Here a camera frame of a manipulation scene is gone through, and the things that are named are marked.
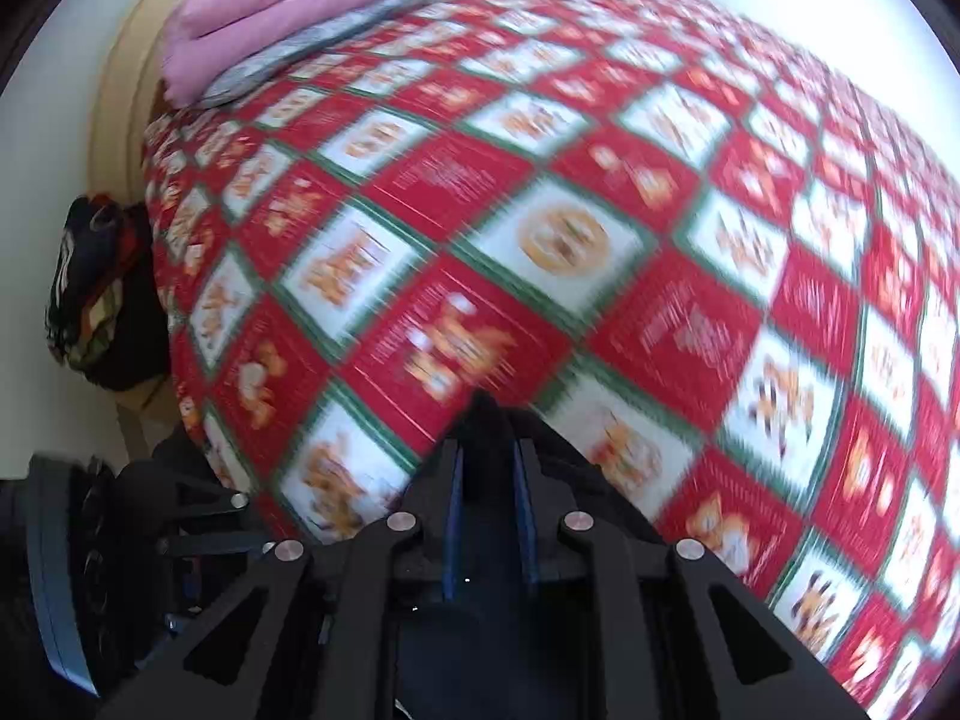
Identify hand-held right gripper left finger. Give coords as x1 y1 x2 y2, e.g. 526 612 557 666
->
97 439 463 720

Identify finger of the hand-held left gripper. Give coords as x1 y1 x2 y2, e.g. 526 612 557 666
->
112 461 253 524
154 529 280 565

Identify red checked printed blanket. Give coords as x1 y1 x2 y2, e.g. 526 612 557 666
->
142 0 960 720

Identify dark cloth bundle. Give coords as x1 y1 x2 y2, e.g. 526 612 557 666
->
43 193 172 392

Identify black pants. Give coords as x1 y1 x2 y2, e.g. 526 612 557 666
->
397 388 601 720

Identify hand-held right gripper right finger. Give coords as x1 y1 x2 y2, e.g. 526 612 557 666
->
513 439 871 720

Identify grey patterned cloth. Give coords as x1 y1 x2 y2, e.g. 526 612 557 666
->
199 0 452 110

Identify cream wooden headboard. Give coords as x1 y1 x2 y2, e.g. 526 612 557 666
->
86 0 320 458

